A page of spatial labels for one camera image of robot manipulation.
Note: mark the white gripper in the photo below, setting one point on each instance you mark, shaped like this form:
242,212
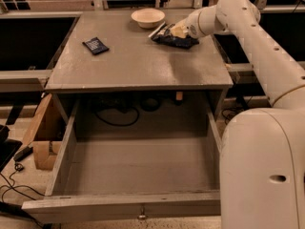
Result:
192,28

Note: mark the blue chip bag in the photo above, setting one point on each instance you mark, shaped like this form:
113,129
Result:
162,35

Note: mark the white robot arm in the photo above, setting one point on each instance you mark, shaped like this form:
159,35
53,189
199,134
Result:
262,159

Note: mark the open grey top drawer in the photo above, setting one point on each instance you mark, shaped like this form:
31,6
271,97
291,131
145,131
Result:
166,162

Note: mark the brass drawer knob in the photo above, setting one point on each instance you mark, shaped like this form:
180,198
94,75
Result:
142,215

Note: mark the white ceramic bowl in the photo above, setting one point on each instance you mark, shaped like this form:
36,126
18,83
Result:
148,18

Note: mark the grey wooden cabinet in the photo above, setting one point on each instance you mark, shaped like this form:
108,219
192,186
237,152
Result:
134,63

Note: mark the small dark blue packet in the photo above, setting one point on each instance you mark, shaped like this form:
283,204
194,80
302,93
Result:
95,46

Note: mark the cardboard box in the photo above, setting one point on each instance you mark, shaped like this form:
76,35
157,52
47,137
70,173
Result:
44,134

